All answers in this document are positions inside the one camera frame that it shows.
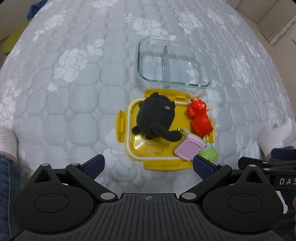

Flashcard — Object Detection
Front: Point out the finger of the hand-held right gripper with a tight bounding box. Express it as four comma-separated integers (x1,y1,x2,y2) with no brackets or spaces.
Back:
271,146,296,160
238,157,296,192

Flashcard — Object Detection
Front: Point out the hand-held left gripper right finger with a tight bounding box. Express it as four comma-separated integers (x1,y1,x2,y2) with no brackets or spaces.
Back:
179,155,266,202

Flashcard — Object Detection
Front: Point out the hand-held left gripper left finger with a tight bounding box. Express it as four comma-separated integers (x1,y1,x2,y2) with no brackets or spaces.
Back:
35,155,118,202

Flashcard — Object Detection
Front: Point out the green toy packet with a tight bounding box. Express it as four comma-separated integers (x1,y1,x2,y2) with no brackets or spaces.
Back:
199,142,219,163

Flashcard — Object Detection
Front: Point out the pink toy case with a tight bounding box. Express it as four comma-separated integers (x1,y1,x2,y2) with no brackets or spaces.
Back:
174,133,206,161

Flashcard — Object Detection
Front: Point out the red toy figure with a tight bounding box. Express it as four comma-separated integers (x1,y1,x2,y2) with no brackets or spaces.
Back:
187,94,213,136

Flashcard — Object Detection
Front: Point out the yellow plastic container lid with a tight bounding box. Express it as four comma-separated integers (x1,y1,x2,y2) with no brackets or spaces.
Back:
116,88,216,171

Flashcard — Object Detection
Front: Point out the black plush toy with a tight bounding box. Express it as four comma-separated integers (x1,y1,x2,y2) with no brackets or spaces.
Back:
132,92,182,142

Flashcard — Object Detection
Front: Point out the clear glass divided container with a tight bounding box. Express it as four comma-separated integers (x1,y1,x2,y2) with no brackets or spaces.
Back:
138,38,212,90

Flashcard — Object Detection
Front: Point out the person's right foot white sock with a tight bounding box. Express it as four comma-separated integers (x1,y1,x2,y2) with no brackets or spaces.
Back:
258,117,294,159

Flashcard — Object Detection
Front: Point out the person's foot white sock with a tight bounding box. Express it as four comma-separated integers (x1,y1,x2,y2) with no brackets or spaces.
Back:
0,126,19,163
258,117,294,159

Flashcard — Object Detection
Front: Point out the person's right jeans leg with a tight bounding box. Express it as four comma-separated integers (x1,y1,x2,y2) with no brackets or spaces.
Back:
283,191,296,241

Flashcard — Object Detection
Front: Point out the white quilted floral mattress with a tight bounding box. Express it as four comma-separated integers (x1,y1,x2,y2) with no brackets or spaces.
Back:
0,0,296,186

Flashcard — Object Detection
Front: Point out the person's left foot white sock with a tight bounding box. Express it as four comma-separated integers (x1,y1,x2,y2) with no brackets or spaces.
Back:
0,126,19,163

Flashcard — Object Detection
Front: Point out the beige pleated curtain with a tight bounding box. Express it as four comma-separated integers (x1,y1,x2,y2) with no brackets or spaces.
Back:
258,14,296,45

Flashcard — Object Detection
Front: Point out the yellow-green object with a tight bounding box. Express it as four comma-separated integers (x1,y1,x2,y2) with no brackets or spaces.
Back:
3,22,29,55

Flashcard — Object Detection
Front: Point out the blue cloth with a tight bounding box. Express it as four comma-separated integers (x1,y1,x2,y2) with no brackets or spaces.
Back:
26,0,50,20

